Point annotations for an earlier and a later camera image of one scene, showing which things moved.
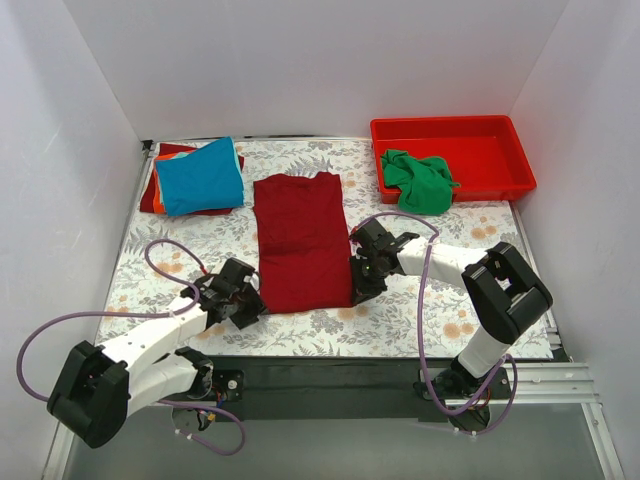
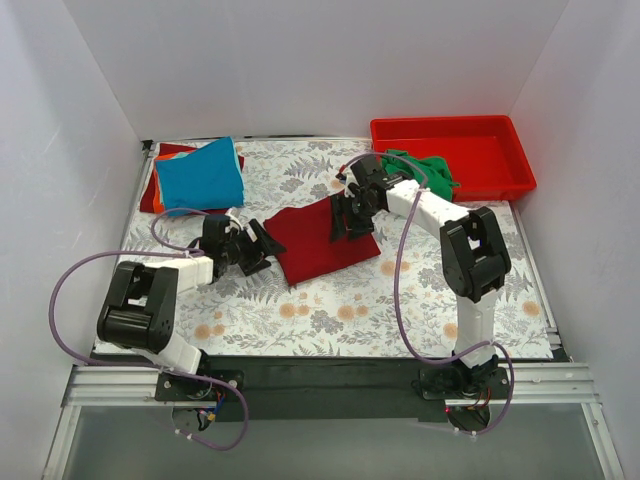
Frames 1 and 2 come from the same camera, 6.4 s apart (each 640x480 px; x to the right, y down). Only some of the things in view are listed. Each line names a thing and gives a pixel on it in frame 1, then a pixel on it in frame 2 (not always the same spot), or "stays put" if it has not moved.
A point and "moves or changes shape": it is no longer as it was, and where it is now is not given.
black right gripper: (362, 279) to (351, 211)
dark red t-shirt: (303, 244) moves or changes shape
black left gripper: (245, 304) to (252, 248)
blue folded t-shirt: (210, 177) stays put
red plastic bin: (483, 154) stays put
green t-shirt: (424, 184) stays put
